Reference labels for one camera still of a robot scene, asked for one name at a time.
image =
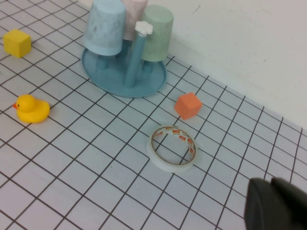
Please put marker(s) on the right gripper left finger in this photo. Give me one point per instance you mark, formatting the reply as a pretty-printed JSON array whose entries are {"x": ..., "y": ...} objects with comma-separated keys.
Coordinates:
[{"x": 259, "y": 208}]

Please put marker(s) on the yellow rubber duck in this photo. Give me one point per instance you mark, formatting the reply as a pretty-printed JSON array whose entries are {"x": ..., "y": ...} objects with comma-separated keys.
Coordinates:
[{"x": 31, "y": 110}]

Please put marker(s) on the light blue plastic cup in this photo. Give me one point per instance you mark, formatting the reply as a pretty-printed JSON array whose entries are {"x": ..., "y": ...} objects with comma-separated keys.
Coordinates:
[{"x": 103, "y": 28}]

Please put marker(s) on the grid-patterned tablecloth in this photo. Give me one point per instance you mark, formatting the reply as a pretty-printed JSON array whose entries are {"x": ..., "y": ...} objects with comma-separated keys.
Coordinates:
[{"x": 72, "y": 167}]

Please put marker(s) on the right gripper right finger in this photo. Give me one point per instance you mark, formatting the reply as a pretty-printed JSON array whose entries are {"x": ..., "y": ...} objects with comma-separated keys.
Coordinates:
[{"x": 292, "y": 210}]

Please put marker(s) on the white tape roll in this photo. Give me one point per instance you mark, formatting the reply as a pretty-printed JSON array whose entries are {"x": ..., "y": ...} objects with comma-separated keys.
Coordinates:
[{"x": 153, "y": 158}]

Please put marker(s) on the blue cup stand with pegs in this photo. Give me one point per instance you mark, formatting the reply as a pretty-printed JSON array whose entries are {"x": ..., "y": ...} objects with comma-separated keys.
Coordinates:
[{"x": 115, "y": 83}]

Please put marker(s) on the pale pink plastic cup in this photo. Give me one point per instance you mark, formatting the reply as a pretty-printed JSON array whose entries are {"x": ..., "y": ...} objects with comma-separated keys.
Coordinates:
[{"x": 134, "y": 14}]

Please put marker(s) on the yellow cube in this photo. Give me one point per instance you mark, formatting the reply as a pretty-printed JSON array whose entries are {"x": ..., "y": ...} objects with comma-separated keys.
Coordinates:
[{"x": 16, "y": 43}]

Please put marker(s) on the pale green plastic cup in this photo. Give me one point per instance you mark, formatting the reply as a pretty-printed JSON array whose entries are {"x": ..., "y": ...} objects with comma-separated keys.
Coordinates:
[{"x": 158, "y": 38}]

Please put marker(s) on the orange cube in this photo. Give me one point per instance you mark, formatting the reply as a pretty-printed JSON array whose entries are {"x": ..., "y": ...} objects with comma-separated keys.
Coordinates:
[{"x": 187, "y": 106}]

